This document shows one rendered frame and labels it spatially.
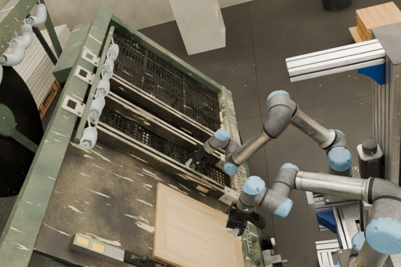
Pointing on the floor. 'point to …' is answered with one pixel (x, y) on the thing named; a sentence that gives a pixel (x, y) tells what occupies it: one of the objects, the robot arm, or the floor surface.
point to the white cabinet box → (194, 7)
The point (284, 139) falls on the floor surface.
